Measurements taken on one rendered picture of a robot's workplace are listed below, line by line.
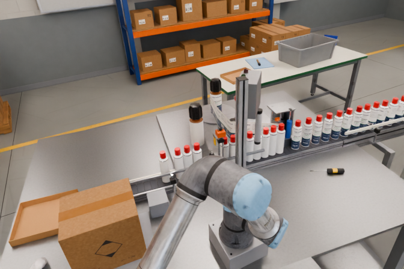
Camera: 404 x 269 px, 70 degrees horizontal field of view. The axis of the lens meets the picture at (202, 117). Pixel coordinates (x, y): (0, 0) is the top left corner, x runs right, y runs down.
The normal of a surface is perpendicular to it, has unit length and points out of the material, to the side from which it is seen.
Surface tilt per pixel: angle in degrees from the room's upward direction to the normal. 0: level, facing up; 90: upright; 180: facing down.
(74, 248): 90
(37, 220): 0
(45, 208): 0
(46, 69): 90
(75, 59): 90
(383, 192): 0
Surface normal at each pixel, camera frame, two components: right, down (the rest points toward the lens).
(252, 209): 0.71, 0.25
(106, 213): -0.05, -0.86
